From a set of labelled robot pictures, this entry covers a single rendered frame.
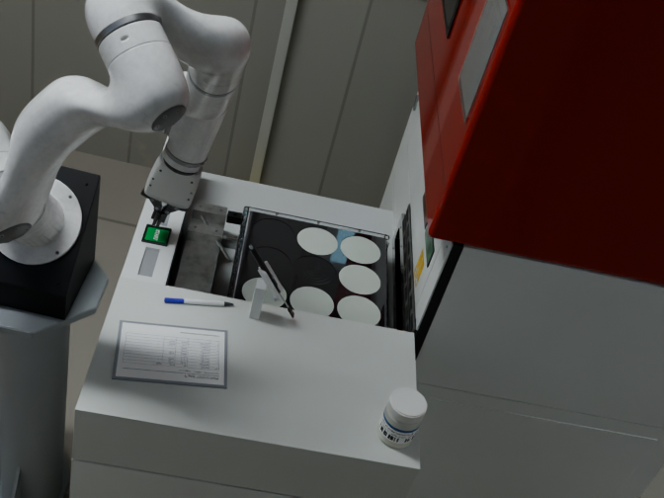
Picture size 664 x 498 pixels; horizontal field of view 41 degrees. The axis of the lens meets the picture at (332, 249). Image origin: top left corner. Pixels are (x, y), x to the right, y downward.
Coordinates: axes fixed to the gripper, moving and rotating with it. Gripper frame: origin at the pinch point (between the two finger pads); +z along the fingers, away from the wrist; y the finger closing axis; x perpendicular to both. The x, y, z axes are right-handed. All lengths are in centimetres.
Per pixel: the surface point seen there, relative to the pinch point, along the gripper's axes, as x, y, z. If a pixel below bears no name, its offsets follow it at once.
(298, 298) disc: 4.3, -35.0, 5.0
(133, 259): 8.5, 1.8, 6.5
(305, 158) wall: -152, -54, 69
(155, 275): 12.0, -3.3, 5.5
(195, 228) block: -11.6, -9.4, 9.4
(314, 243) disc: -16.0, -37.4, 4.4
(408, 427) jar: 46, -53, -12
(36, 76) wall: -156, 55, 83
